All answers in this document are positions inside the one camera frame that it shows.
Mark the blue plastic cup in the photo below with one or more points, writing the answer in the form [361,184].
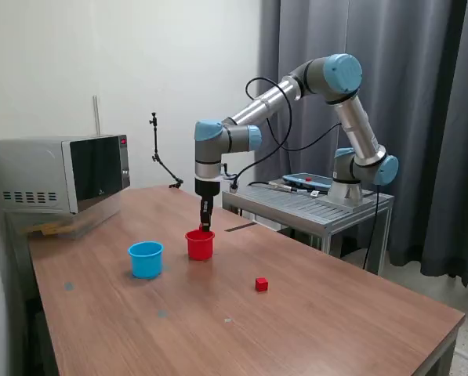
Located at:
[147,264]

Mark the blue teach pendant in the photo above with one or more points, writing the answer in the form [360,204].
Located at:
[300,179]

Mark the wooden block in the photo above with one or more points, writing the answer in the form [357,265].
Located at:
[47,230]

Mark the metal strip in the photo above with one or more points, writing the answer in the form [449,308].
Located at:
[239,227]

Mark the silver microwave oven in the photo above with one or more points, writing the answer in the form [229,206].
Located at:
[30,168]

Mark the grey metal robot stand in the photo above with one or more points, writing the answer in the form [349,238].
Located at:
[296,207]

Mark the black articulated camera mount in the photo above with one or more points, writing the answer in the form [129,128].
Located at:
[155,141]

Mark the silver blue UR5e robot arm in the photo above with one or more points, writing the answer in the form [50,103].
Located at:
[355,125]

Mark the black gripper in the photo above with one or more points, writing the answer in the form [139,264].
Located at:
[207,187]

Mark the red plastic cup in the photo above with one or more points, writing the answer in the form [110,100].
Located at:
[200,248]

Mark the grey curtain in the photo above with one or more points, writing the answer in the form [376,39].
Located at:
[445,78]

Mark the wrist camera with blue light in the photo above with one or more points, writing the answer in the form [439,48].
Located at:
[233,187]

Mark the round blue table sticker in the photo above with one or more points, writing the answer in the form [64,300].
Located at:
[68,286]

